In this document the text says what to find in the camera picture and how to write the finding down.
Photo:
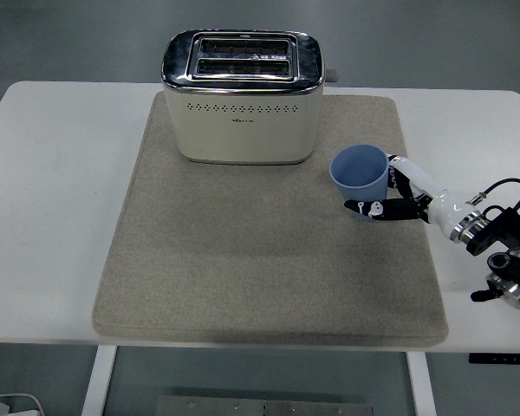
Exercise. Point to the white table leg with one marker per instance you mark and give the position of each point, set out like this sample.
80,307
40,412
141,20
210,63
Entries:
97,381
422,385

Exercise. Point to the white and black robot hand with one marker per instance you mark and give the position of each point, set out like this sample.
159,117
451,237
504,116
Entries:
437,203

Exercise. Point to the grey metal plate with screws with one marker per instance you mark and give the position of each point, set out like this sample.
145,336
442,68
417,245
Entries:
264,407

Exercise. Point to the light blue plastic cup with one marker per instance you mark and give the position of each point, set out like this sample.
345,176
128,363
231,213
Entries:
364,182

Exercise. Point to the cream and chrome toaster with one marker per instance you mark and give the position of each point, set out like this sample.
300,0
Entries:
242,130

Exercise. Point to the black table control panel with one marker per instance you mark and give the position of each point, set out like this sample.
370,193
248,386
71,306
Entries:
502,359

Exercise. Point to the beige fabric table mat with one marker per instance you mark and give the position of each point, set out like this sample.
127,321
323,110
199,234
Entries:
251,260

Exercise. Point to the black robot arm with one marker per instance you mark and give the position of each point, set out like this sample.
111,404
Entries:
502,225

